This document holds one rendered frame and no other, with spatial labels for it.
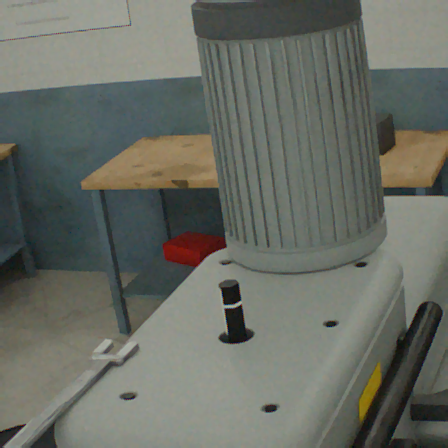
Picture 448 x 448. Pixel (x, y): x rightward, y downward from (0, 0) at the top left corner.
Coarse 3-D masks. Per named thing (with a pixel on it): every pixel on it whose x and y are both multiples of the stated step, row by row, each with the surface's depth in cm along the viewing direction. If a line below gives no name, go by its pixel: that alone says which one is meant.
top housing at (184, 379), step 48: (192, 288) 119; (240, 288) 117; (288, 288) 115; (336, 288) 113; (384, 288) 113; (144, 336) 109; (192, 336) 107; (288, 336) 104; (336, 336) 102; (384, 336) 111; (96, 384) 100; (144, 384) 98; (192, 384) 97; (240, 384) 96; (288, 384) 94; (336, 384) 96; (96, 432) 91; (144, 432) 90; (192, 432) 89; (240, 432) 88; (288, 432) 87; (336, 432) 95
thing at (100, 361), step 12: (96, 348) 106; (108, 348) 106; (132, 348) 105; (96, 360) 103; (108, 360) 103; (120, 360) 103; (84, 372) 101; (96, 372) 100; (72, 384) 98; (84, 384) 98; (60, 396) 96; (72, 396) 96; (48, 408) 94; (60, 408) 94; (36, 420) 92; (48, 420) 92; (24, 432) 91; (36, 432) 90; (12, 444) 89; (24, 444) 89
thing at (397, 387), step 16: (432, 304) 124; (416, 320) 121; (432, 320) 121; (400, 336) 118; (416, 336) 117; (432, 336) 119; (400, 352) 114; (416, 352) 114; (400, 368) 110; (416, 368) 112; (384, 384) 108; (400, 384) 107; (384, 400) 104; (400, 400) 105; (368, 416) 103; (384, 416) 102; (400, 416) 104; (368, 432) 99; (384, 432) 100
